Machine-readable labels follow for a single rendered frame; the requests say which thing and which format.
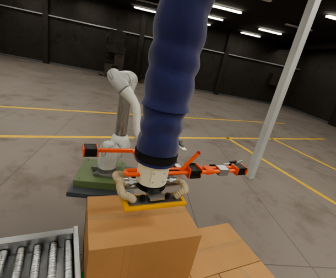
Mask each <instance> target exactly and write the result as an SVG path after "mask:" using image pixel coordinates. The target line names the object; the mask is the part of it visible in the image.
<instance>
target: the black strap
mask: <svg viewBox="0 0 336 278"><path fill-rule="evenodd" d="M134 155H135V156H136V158H137V159H139V160H140V161H141V162H143V163H146V164H149V165H153V166H158V167H166V166H170V165H173V164H175V163H176V161H177V157H178V153H177V155H176V156H175V157H171V158H158V157H152V156H147V155H144V154H143V153H141V152H139V151H138V150H137V145H136V146H135V150H134Z"/></svg>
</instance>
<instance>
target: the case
mask: <svg viewBox="0 0 336 278"><path fill-rule="evenodd" d="M201 237H202V234H201V233H200V231H199V229H198V228H197V226H196V224H195V223H194V221H193V220H192V217H191V216H190V214H189V213H188V211H187V209H186V208H185V206H175V207H166V208H156V209H150V210H140V211H131V212H124V209H123V206H122V203H121V198H120V197H119V196H118V195H112V196H89V197H87V203H86V218H85V233H84V278H189V275H190V272H191V269H192V265H193V262H194V259H195V256H196V253H197V250H198V247H199V243H200V240H201Z"/></svg>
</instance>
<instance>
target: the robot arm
mask: <svg viewBox="0 0 336 278"><path fill-rule="evenodd" d="M107 77H108V79H109V82H110V83H111V85H112V86H113V87H114V88H115V90H116V91H117V92H118V93H119V100H118V110H117V120H116V130H115V133H114V134H113V135H112V137H111V140H110V141H104V142H103V143H102V144H101V145H100V147H99V148H130V146H131V144H130V141H129V136H128V135H127V126H128V118H129V109H130V105H131V107H132V110H133V132H134V137H135V139H136V141H137V138H138V135H139V132H140V105H139V101H138V99H137V97H136V96H135V94H134V90H135V88H136V85H137V83H138V78H137V76H136V74H135V73H133V72H131V71H119V70H117V69H115V68H112V69H110V70H109V71H108V72H107ZM182 142H183V141H179V148H180V149H182V150H183V151H187V150H186V149H185V148H184V145H183V144H182ZM125 154H126V153H110V152H99V156H98V158H97V165H92V166H91V169H93V170H95V172H94V173H93V175H94V176H101V177H107V178H112V179H113V177H112V173H113V172H115V171H118V170H119V167H117V166H116V164H117V162H118V160H119V159H120V158H121V157H122V156H124V155H125Z"/></svg>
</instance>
